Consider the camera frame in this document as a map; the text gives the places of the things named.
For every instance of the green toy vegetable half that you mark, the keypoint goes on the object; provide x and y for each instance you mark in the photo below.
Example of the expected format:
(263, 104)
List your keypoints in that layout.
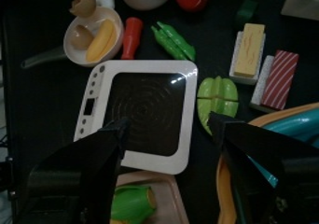
(132, 204)

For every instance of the teal toy utensil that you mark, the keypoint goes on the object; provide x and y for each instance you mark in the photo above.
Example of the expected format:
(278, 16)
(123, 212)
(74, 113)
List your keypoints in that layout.
(292, 125)

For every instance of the white toy induction stove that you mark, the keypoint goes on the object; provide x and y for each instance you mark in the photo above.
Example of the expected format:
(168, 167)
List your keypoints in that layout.
(140, 109)

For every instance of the brown eggshell half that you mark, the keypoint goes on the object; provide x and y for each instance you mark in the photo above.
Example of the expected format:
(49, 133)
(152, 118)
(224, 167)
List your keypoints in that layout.
(80, 36)
(84, 5)

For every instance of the yellow toy banana slice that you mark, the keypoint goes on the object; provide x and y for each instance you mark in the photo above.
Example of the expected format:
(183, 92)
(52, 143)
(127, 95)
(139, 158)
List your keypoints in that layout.
(100, 41)

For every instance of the white toy frying pan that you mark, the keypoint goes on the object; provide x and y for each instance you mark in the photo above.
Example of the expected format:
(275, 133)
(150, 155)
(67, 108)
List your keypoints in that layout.
(79, 45)

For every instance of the yellow toy butter sushi block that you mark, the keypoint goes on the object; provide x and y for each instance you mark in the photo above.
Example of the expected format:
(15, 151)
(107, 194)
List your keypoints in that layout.
(248, 52)

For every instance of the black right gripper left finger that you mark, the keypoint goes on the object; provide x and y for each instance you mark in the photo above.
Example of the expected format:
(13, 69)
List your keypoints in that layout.
(75, 171)

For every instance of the red striped toy sushi block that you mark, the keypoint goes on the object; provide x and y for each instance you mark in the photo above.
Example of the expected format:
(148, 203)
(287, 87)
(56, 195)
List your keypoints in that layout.
(276, 80)

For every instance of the pink toy cutting board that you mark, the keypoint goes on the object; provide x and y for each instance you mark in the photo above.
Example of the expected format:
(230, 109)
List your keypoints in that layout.
(168, 196)

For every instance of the dark green toy block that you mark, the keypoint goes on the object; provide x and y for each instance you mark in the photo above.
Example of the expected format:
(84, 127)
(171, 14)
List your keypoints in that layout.
(247, 11)

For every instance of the light green toy cabbage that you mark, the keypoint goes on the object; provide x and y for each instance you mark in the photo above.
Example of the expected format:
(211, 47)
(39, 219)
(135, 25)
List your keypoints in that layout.
(218, 98)

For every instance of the beige toy box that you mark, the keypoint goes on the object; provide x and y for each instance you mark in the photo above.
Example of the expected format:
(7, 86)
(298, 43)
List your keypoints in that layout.
(300, 2)

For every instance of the green toy pea pod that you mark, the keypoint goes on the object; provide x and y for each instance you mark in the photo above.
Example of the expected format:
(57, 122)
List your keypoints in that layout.
(174, 41)

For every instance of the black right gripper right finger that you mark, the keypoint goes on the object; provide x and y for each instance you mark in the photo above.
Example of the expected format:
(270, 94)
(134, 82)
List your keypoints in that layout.
(266, 159)

